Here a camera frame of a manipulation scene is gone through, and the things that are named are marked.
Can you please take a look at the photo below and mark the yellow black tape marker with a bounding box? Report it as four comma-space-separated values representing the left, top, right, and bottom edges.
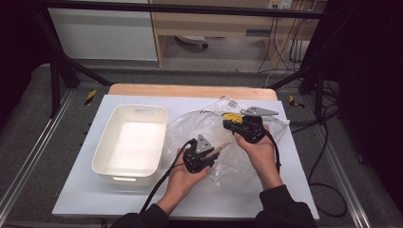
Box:
84, 88, 98, 107
288, 94, 306, 109

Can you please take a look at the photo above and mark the black floor cable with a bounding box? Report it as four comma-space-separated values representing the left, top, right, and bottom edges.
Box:
289, 80, 349, 219

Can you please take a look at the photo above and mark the white table board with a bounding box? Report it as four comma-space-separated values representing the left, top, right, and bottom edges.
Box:
51, 94, 320, 221

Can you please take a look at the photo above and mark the white power strip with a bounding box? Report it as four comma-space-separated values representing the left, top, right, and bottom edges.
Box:
267, 0, 295, 10

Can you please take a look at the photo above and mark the wooden desk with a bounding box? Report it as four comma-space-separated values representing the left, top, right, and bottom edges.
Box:
148, 0, 328, 67

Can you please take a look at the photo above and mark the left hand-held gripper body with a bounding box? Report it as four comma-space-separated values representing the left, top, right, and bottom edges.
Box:
182, 133, 221, 175

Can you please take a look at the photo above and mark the white plastic bin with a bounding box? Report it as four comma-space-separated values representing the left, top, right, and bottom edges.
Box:
91, 104, 169, 186

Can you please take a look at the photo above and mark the grey chair base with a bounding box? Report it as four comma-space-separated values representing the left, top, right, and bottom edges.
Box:
175, 35, 209, 49

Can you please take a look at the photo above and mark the person's left hand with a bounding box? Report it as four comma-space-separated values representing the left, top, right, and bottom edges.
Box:
164, 158, 211, 207

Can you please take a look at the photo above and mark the wooden table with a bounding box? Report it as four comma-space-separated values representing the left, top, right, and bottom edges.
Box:
107, 83, 279, 102

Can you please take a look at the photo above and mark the bundle of hanging cables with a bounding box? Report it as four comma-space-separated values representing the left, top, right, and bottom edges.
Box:
257, 0, 319, 88

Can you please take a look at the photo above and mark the dark curtain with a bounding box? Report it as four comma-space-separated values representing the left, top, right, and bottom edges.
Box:
0, 0, 51, 127
326, 0, 403, 207

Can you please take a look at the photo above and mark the black metal frame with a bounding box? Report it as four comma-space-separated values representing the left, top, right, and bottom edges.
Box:
29, 0, 341, 119

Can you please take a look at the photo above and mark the aluminium rail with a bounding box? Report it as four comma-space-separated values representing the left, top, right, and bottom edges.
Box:
319, 126, 373, 228
0, 89, 76, 219

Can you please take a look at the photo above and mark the person's right hand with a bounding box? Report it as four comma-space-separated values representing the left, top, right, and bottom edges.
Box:
233, 124, 284, 191

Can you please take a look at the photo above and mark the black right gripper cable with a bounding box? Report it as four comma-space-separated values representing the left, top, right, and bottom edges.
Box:
264, 126, 283, 175

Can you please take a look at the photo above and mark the clear smiley-print plastic bag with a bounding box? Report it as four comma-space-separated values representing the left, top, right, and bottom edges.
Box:
164, 95, 290, 188

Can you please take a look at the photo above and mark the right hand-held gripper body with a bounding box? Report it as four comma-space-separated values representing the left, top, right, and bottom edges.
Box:
236, 105, 279, 144

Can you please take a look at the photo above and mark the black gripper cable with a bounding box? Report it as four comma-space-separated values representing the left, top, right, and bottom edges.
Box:
264, 126, 283, 175
139, 138, 198, 215

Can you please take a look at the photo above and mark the white cabinet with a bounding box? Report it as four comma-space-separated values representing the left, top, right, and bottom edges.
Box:
47, 8, 159, 62

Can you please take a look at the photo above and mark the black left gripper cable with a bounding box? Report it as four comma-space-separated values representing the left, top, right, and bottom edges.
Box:
139, 138, 198, 215

